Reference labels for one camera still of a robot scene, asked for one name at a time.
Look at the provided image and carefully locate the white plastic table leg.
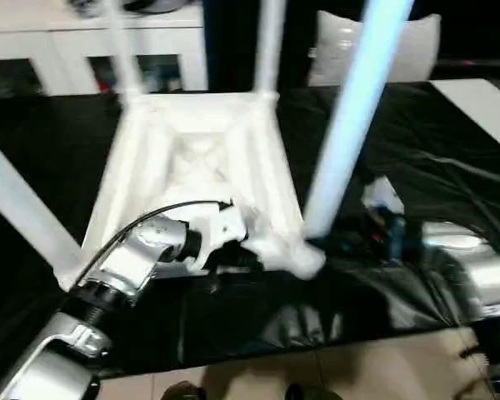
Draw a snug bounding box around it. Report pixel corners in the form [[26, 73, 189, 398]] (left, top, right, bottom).
[[103, 0, 145, 105], [0, 128, 84, 288], [303, 0, 413, 247], [256, 0, 288, 103]]

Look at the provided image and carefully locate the white plastic table top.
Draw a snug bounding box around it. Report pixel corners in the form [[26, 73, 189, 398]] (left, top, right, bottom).
[[60, 91, 328, 293]]

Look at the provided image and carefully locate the black work mat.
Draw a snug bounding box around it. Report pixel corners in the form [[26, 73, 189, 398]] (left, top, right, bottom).
[[0, 81, 500, 380]]

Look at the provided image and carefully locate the dark right robot foot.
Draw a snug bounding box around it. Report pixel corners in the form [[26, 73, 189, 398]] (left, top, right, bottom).
[[285, 382, 318, 400]]

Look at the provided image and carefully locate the white flat board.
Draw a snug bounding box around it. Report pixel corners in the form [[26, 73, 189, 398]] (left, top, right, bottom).
[[431, 78, 500, 160]]

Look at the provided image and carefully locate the grey cushion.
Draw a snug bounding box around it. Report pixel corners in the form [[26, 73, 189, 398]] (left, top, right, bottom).
[[307, 10, 443, 88]]

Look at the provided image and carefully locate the black bar with red mark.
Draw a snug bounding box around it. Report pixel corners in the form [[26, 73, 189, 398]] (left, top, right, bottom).
[[435, 57, 500, 71]]

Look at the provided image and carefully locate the black box with gold label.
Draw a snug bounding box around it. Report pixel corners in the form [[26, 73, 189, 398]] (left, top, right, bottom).
[[203, 0, 323, 91]]

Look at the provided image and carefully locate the dark grey round device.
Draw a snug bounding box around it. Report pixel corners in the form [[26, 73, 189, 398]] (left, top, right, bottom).
[[122, 0, 180, 12]]

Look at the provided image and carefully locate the white glass-door cabinet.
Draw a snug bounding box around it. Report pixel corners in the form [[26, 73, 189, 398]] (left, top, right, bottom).
[[0, 0, 209, 96]]

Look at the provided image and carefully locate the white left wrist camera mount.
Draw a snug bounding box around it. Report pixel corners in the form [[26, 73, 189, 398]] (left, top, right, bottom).
[[189, 203, 251, 274]]

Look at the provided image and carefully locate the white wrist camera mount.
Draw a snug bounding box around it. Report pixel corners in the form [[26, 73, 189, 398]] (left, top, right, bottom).
[[362, 174, 406, 268], [189, 203, 251, 274]]

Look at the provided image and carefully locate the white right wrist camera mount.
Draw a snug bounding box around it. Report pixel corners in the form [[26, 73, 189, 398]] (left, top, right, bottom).
[[362, 174, 406, 268]]

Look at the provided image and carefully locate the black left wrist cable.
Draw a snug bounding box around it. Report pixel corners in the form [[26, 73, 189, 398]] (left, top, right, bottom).
[[78, 199, 235, 285]]

